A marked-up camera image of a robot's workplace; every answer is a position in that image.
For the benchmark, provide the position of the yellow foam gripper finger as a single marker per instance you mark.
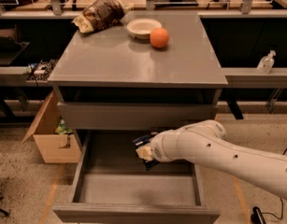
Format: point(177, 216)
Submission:
point(144, 152)

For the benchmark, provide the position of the dark blue rxbar wrapper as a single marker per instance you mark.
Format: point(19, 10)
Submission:
point(143, 140)

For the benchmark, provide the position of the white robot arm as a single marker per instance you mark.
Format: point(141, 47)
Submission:
point(203, 143)

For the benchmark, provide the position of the open grey middle drawer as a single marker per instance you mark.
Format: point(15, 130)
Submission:
point(112, 186)

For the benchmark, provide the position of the closed grey top drawer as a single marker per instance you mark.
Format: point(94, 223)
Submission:
point(115, 116)

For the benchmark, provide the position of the grey drawer cabinet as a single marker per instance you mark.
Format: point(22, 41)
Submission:
point(113, 66)

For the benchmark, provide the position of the green packet in box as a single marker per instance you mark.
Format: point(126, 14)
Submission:
point(62, 128)

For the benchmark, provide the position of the cardboard box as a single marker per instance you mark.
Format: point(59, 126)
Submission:
point(53, 147)

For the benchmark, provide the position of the orange fruit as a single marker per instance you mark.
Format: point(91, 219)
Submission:
point(159, 38)

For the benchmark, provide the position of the white bowl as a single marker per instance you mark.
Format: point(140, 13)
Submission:
point(142, 28)

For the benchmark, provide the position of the black device on floor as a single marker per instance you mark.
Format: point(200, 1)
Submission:
point(257, 216)

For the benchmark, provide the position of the black patterned board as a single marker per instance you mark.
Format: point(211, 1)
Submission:
point(42, 70)

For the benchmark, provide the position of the brown chip bag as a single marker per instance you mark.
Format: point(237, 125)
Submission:
point(100, 15)

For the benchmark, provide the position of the clear sanitizer bottle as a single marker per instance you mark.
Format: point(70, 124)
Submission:
point(266, 63)

